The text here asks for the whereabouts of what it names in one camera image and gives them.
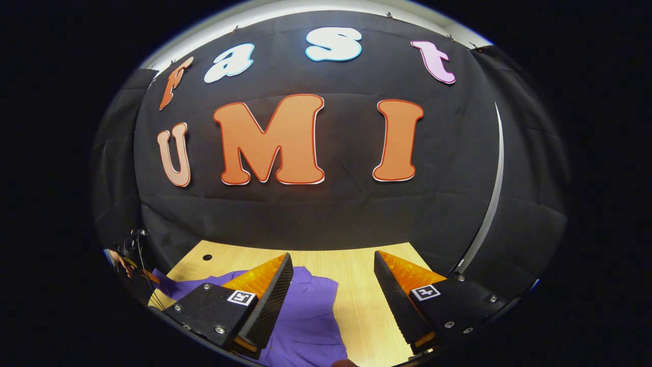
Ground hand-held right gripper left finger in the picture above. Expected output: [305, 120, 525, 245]
[163, 252, 294, 360]

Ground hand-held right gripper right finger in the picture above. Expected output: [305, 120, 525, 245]
[373, 250, 512, 356]

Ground purple knit garment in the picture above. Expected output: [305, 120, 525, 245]
[152, 266, 349, 367]

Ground black backdrop cloth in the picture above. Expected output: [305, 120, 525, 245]
[91, 10, 570, 306]

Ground white vertical pole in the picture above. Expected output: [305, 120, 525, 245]
[453, 102, 505, 276]

